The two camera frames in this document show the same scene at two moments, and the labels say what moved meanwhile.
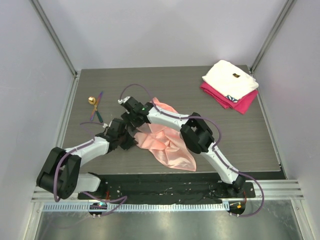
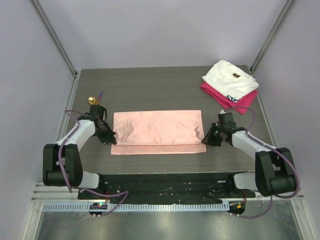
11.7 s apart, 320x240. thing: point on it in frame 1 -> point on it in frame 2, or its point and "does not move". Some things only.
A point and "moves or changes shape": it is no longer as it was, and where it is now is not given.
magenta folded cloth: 240,105 does not move
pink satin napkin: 166,142 moves or changes shape
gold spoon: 92,100 does not move
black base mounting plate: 167,187 does not move
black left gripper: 130,142 -> 109,138
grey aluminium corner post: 288,7 does not move
